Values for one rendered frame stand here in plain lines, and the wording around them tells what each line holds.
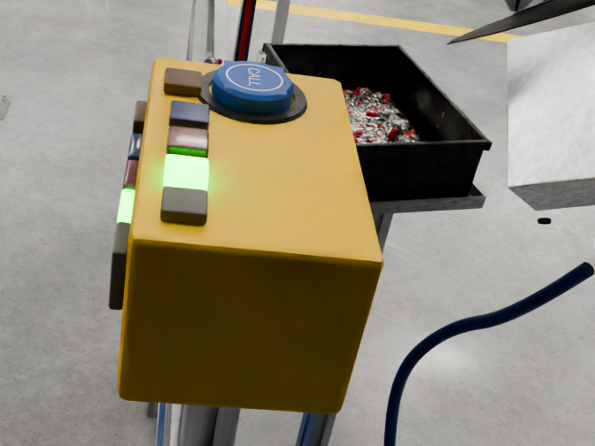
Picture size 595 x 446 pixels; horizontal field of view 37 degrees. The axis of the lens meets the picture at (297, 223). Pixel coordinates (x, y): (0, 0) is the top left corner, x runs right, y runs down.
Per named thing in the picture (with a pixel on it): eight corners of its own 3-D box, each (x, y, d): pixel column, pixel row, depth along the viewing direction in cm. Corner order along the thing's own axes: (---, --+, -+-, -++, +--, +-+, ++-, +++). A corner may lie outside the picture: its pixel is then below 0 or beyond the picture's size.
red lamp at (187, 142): (207, 161, 39) (209, 149, 38) (165, 157, 38) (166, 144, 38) (208, 140, 40) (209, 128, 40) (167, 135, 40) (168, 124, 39)
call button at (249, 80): (292, 130, 43) (298, 98, 42) (209, 120, 43) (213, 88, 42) (287, 91, 47) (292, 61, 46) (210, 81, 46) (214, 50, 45)
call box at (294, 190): (336, 441, 41) (390, 257, 35) (111, 426, 39) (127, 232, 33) (308, 233, 54) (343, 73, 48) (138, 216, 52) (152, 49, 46)
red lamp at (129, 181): (132, 241, 41) (136, 186, 39) (118, 240, 40) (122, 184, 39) (135, 213, 42) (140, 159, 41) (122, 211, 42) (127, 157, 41)
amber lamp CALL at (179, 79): (200, 98, 43) (202, 87, 43) (163, 94, 43) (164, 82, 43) (201, 81, 45) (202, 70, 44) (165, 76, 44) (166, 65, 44)
